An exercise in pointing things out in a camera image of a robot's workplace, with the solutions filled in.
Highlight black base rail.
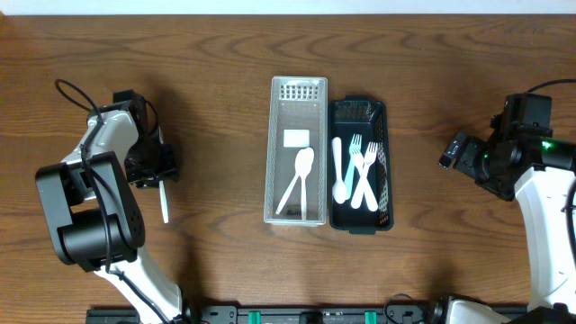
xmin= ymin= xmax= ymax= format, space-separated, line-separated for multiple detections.
xmin=85 ymin=296 xmax=527 ymax=324

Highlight white plastic spoon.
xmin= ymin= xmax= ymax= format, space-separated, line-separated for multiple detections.
xmin=275 ymin=150 xmax=301 ymax=214
xmin=331 ymin=137 xmax=347 ymax=204
xmin=158 ymin=181 xmax=169 ymax=223
xmin=298 ymin=148 xmax=314 ymax=221

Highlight clear perforated plastic tray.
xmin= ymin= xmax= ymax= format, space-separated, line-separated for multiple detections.
xmin=264 ymin=76 xmax=328 ymax=227

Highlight white label in tray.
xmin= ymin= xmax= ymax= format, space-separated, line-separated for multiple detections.
xmin=283 ymin=130 xmax=311 ymax=149

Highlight pale green plastic fork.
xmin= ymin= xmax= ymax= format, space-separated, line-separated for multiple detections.
xmin=344 ymin=134 xmax=362 ymax=200

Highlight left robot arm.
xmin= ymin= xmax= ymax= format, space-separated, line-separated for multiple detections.
xmin=35 ymin=90 xmax=188 ymax=323

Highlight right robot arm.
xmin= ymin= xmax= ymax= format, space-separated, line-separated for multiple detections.
xmin=438 ymin=91 xmax=575 ymax=323

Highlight dark green plastic basket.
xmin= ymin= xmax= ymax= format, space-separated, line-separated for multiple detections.
xmin=328 ymin=95 xmax=394 ymax=235

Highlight white plastic fork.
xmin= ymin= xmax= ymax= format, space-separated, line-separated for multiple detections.
xmin=349 ymin=148 xmax=380 ymax=212
xmin=349 ymin=140 xmax=380 ymax=211

